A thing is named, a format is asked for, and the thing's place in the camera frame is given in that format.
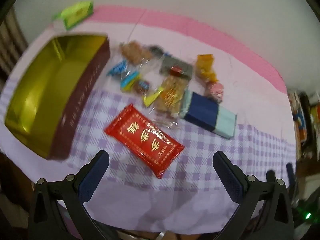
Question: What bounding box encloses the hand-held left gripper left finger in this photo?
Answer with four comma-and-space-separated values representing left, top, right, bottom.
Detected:
27, 150, 120, 240

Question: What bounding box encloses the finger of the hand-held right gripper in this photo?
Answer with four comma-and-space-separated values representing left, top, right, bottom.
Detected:
286, 162, 297, 196
266, 169, 277, 183

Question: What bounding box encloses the gold tin box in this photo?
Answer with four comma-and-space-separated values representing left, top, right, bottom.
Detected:
4, 33, 111, 160

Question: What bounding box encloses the navy and light-blue packet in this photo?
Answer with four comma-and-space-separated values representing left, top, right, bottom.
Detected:
181, 91, 237, 140

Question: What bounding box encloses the beige patterned curtain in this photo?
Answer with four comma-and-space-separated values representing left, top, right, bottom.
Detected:
0, 6, 29, 77

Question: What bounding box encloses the yellow-green candy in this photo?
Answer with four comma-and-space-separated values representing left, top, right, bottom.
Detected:
142, 86, 165, 107

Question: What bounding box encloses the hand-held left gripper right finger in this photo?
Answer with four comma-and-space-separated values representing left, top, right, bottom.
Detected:
212, 151, 295, 240

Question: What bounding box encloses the clear packet of orange crackers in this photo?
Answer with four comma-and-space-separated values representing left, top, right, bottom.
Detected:
150, 76, 190, 128

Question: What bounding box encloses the colourful shelf clutter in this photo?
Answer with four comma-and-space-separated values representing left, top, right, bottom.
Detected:
287, 91, 320, 160

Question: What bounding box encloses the clear packet of brown cookies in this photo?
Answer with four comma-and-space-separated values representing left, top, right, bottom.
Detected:
119, 40, 153, 64

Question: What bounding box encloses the red snack packet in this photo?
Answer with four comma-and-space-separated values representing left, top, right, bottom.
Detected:
104, 104, 185, 179

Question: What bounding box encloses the brown candy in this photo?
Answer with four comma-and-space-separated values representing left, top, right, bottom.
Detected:
134, 80, 150, 93

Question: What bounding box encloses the pink checked tablecloth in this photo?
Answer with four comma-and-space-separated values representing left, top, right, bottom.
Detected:
0, 4, 297, 233

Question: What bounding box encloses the grey packet with red label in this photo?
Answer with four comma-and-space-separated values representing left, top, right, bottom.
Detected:
160, 56, 193, 80

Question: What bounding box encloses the pink round snack packet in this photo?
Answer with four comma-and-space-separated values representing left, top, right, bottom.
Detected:
204, 81, 224, 103

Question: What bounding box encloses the dark candy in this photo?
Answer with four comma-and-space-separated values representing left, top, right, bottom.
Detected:
149, 45, 173, 58

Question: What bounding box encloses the yellow snack packet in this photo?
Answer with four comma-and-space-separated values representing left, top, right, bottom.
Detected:
195, 54, 218, 82

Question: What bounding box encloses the blue and yellow candy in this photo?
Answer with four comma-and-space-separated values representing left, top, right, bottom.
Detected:
120, 71, 140, 90

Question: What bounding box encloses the green tissue box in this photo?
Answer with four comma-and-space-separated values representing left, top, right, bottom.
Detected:
52, 1, 94, 30

